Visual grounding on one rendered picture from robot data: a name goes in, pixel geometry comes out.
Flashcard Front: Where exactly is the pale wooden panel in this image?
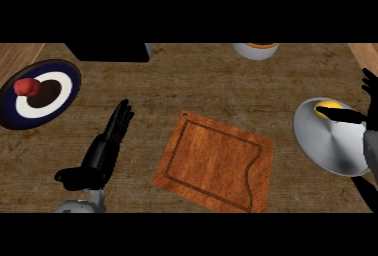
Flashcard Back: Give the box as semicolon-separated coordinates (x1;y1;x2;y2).
346;42;378;76

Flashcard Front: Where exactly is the white cup with brown rim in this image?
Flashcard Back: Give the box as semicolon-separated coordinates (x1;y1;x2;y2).
232;42;281;61

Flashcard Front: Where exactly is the silver pan with black handle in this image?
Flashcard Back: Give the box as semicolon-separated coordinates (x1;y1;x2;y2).
293;96;378;214

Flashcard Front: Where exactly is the yellow lemon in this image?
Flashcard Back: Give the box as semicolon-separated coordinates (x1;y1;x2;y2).
313;100;346;120

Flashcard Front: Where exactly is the black appliance block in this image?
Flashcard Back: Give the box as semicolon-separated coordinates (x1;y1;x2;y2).
64;42;151;63

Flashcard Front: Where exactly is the brown wooden cutting board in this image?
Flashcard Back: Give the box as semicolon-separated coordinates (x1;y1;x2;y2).
151;110;277;214

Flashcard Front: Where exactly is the red fruit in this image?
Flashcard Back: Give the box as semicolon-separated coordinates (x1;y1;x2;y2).
12;77;43;98

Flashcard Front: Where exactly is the blue and white round plate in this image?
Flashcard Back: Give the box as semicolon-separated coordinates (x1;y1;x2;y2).
0;58;83;131

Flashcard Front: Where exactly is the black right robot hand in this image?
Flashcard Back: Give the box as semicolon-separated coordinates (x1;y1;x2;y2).
313;67;378;132

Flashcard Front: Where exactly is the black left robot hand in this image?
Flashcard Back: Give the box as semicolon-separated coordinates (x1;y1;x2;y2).
54;98;136;192

